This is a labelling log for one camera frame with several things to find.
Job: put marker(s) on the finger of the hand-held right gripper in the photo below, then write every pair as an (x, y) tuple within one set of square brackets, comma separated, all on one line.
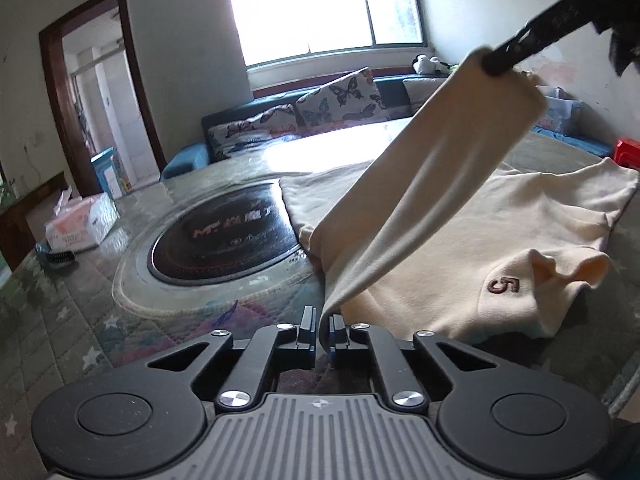
[(540, 30)]

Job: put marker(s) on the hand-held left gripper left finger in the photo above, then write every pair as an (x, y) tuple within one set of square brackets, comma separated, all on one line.
[(309, 332)]

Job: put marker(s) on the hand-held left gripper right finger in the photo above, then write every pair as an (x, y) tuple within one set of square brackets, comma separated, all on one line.
[(336, 337)]

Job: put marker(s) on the cream sweater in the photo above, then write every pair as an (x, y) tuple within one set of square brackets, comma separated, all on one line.
[(450, 240)]

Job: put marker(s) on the clear plastic storage box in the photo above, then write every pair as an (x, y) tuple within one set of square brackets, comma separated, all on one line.
[(562, 112)]

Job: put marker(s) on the red plastic chair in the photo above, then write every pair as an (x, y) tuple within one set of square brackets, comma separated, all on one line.
[(629, 152)]

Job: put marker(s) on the blue sofa blanket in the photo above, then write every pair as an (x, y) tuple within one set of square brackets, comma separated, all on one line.
[(575, 142)]

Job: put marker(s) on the panda plush toy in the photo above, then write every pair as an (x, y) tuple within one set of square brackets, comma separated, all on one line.
[(425, 63)]

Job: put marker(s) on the black induction cooker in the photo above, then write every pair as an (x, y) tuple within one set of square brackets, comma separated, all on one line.
[(225, 240)]

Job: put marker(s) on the grey pillow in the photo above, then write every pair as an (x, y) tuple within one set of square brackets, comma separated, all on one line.
[(417, 95)]

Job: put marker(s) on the flat butterfly print pillow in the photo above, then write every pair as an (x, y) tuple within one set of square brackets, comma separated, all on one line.
[(250, 130)]

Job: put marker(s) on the large butterfly print pillow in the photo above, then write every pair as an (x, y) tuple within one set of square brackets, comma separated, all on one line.
[(340, 100)]

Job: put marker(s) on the blue corner sofa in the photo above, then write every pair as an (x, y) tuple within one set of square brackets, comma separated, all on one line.
[(185, 160)]

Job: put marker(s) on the window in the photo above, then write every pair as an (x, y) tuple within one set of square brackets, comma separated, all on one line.
[(300, 10)]

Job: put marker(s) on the white tissue pack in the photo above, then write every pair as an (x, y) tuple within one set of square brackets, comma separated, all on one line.
[(80, 222)]

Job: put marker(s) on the black remote control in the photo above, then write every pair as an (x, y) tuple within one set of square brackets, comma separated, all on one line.
[(57, 259)]

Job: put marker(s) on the dark wooden furniture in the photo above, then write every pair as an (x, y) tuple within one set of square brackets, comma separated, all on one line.
[(20, 230)]

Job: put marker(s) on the dark wooden door frame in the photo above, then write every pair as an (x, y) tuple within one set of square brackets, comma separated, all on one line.
[(55, 85)]

